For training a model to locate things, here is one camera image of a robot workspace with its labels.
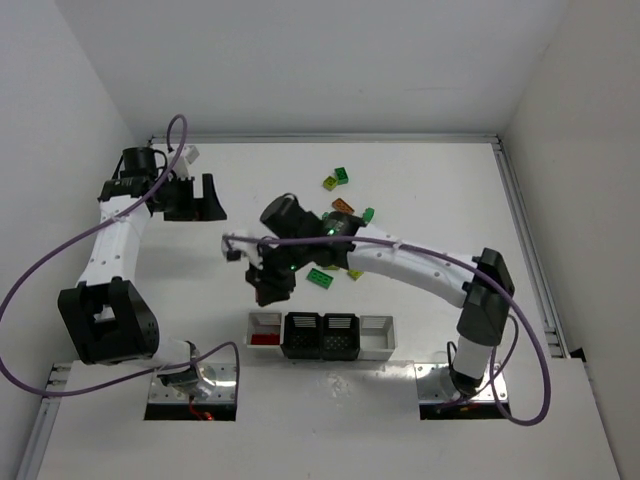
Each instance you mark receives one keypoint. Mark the red round decorated brick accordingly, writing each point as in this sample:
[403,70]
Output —
[265,339]

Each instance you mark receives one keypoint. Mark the green long brick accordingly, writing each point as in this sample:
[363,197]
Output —
[319,278]

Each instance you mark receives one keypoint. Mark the lime brick top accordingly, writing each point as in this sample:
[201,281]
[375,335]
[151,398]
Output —
[330,183]

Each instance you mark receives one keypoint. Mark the right white bin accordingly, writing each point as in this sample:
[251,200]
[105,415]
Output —
[377,338]

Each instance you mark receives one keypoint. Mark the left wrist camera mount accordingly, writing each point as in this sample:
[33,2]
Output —
[186,157]

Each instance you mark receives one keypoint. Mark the right black bin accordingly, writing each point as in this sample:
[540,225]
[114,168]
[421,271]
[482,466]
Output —
[340,338]

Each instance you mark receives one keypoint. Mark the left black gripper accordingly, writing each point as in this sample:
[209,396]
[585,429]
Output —
[189,198]

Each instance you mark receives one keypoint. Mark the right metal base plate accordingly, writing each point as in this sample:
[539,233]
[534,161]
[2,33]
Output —
[434,385]

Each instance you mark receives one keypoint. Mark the left white bin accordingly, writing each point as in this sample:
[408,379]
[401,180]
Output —
[265,322]

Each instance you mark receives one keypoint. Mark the lime square brick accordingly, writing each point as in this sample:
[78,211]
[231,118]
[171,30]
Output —
[355,274]

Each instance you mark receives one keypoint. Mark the orange brick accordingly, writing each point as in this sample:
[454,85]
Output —
[341,206]

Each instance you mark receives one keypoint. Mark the black bin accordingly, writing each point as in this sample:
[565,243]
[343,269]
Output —
[302,336]
[340,338]

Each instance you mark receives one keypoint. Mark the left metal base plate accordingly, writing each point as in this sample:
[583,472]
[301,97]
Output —
[205,383]

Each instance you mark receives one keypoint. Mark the dark green brick top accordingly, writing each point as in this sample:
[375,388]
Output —
[341,176]

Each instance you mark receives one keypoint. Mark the left black bin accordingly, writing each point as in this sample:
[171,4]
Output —
[302,336]

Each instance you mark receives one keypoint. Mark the metal base plate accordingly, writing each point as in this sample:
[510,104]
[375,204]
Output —
[205,383]
[434,385]

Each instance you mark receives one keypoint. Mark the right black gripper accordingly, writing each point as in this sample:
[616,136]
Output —
[270,280]

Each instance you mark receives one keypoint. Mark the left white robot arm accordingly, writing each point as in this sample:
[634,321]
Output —
[106,317]

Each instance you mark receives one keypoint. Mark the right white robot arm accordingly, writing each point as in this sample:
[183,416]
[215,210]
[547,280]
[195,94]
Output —
[480,286]

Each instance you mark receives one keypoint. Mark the green small brick right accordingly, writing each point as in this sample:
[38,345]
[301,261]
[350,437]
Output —
[368,214]

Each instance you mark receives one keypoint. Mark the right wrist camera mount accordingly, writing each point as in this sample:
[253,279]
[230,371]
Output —
[235,250]

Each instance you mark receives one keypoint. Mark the white bin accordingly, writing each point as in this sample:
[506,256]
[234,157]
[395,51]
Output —
[377,338]
[265,322]

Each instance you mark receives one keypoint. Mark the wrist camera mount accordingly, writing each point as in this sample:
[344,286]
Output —
[186,157]
[235,250]

